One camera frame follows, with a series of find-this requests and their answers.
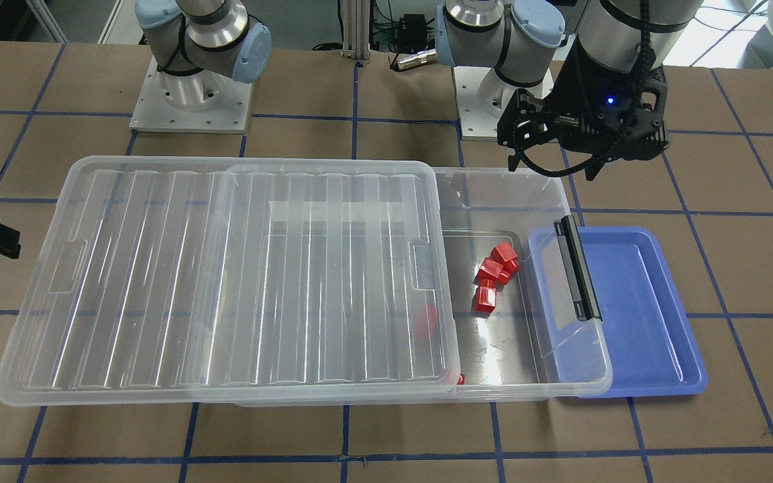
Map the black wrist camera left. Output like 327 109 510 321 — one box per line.
582 66 670 181

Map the red block under lid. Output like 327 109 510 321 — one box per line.
413 305 440 339

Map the clear plastic box lid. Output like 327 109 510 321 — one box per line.
0 156 460 406

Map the clear plastic storage box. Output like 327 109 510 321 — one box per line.
225 166 614 407

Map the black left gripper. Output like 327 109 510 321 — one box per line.
498 46 629 174

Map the black box latch handle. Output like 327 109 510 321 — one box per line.
554 215 603 321

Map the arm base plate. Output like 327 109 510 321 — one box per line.
129 58 254 134
453 66 516 142

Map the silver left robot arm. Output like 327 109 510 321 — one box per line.
433 1 701 181

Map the blue plastic tray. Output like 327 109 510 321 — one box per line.
527 226 708 398

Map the black power strip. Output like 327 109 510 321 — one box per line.
397 13 427 51

